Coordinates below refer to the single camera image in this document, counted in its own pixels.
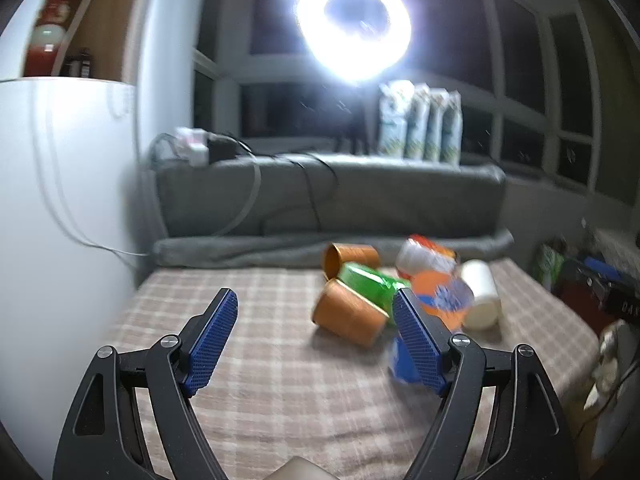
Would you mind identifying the red and white container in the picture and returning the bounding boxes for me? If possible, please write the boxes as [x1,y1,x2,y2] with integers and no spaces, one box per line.
[25,0,77,79]

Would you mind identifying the white and green carton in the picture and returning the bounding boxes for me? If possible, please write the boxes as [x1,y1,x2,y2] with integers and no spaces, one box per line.
[377,81,416,158]
[425,88,449,162]
[440,91,462,165]
[405,85,432,160]

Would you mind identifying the orange paper cup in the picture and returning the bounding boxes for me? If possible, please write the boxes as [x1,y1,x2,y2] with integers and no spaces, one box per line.
[322,242,381,283]
[311,278,391,349]

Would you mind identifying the black box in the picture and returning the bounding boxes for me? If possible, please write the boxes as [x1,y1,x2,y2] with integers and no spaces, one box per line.
[560,255,640,322]

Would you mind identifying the black power adapter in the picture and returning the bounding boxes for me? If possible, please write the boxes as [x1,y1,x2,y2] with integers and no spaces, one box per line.
[207,132,241,164]

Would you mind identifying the white crumpled cloth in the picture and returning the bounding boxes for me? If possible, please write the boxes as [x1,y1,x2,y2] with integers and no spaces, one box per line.
[584,320,637,412]

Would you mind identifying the white cabinet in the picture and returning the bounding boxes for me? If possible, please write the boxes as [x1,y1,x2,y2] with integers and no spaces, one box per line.
[0,78,142,480]

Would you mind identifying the grey backrest cushion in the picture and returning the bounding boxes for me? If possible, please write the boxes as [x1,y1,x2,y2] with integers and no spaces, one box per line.
[155,155,506,237]

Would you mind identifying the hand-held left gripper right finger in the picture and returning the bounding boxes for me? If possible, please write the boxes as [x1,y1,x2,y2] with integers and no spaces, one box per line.
[391,288,581,480]

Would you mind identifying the ring light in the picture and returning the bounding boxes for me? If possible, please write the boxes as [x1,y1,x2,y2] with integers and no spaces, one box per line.
[295,0,413,86]

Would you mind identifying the white paper cup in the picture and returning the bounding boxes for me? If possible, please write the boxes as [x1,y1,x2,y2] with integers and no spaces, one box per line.
[459,259,502,331]

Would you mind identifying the black light tripod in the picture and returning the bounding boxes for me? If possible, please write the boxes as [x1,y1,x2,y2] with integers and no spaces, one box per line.
[340,85,372,157]

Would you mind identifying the white and orange snack packet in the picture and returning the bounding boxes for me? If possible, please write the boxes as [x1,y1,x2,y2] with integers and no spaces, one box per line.
[395,234,460,281]

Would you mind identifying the orange and blue snack packet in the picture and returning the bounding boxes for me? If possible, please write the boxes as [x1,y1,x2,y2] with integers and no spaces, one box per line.
[411,270,475,332]

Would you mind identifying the white flat cable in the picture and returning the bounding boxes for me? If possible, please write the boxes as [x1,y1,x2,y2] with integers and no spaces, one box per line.
[214,155,262,237]

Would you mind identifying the grey rolled bolster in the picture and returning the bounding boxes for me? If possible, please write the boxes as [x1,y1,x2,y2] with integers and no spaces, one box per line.
[152,229,516,269]

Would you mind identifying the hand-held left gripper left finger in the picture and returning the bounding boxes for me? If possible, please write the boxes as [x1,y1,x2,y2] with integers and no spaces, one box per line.
[52,287,240,480]

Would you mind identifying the checked beige blanket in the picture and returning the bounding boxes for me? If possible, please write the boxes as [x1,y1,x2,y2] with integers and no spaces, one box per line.
[102,259,601,480]

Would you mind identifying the white power strip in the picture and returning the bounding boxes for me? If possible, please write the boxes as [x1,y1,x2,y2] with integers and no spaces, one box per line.
[175,127,209,167]

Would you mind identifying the large window frame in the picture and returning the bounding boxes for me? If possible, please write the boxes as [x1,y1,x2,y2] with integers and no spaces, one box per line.
[192,0,632,207]

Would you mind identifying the black cable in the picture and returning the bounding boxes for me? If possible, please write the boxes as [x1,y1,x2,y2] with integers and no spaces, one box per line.
[240,137,339,233]

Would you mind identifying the thin white cable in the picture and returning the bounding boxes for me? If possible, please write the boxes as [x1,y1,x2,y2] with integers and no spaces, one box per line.
[30,82,151,257]

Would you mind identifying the dark small bottles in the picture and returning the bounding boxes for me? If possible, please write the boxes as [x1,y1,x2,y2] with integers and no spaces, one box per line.
[65,49,94,80]

